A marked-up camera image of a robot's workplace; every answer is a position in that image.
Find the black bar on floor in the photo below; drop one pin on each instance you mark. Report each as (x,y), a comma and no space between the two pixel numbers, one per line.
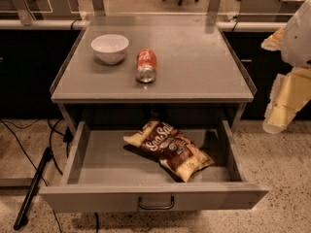
(22,214)

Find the black drawer handle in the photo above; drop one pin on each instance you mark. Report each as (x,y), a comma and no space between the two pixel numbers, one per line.
(153,204)

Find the grey cabinet counter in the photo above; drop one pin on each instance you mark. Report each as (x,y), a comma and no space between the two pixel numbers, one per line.
(194,65)

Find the grey open drawer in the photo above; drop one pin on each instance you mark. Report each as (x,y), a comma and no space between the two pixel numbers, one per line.
(104,174)

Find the orange soda can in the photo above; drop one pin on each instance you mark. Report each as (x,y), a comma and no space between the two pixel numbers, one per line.
(146,66)

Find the brown chip bag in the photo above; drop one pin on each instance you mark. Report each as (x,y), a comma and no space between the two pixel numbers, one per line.
(174,150)

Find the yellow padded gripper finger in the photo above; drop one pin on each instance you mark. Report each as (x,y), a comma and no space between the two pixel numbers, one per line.
(289,94)
(274,41)

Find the white horizontal rail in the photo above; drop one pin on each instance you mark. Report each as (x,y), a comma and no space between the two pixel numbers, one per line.
(80,24)

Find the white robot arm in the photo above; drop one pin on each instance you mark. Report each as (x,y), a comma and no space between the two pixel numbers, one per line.
(296,46)

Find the white ceramic bowl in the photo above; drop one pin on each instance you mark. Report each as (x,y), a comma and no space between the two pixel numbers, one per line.
(110,48)

